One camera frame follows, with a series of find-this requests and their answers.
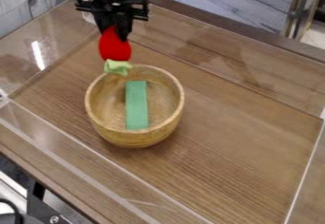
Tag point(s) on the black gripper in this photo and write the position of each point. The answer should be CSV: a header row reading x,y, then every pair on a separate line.
x,y
124,9

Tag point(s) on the red plush fruit green stem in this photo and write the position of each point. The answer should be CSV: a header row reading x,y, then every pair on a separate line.
x,y
115,52

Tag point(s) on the green rectangular block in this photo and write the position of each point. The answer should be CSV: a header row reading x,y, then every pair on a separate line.
x,y
136,106

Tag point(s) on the wooden bowl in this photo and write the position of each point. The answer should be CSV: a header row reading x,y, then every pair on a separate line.
x,y
105,106

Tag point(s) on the metal table leg background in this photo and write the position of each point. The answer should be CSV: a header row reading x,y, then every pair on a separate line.
x,y
299,18

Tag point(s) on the black table frame bracket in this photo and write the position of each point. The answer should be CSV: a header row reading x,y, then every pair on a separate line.
x,y
37,209

